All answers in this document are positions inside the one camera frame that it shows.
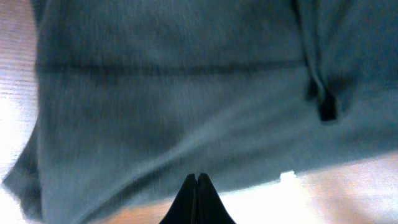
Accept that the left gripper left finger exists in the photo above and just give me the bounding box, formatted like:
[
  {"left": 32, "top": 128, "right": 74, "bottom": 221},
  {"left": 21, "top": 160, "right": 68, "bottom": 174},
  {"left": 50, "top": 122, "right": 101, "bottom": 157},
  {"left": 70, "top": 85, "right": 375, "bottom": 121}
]
[{"left": 160, "top": 174, "right": 197, "bottom": 224}]

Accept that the dark green t-shirt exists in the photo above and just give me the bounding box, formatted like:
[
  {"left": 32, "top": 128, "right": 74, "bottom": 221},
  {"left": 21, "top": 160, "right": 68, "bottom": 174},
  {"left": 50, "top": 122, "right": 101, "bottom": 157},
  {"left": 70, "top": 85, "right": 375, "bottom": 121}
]
[{"left": 4, "top": 0, "right": 397, "bottom": 223}]

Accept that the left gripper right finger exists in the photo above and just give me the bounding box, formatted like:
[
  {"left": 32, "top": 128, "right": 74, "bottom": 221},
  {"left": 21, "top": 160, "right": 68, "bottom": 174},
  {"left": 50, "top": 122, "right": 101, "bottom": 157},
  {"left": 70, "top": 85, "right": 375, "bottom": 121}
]
[{"left": 197, "top": 174, "right": 235, "bottom": 224}]

